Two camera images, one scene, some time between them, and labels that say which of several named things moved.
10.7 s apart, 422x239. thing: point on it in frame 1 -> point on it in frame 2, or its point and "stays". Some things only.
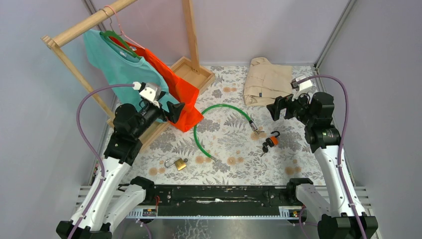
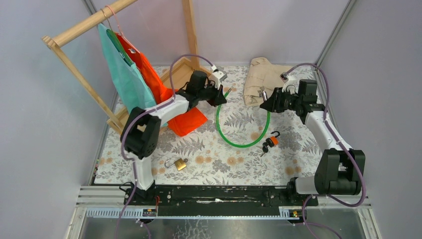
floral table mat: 236,144 stays
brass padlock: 180,164 stays
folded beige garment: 264,82 stays
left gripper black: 174,109 -> 218,98
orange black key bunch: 270,142 stays
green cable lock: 254,127 -> 225,95
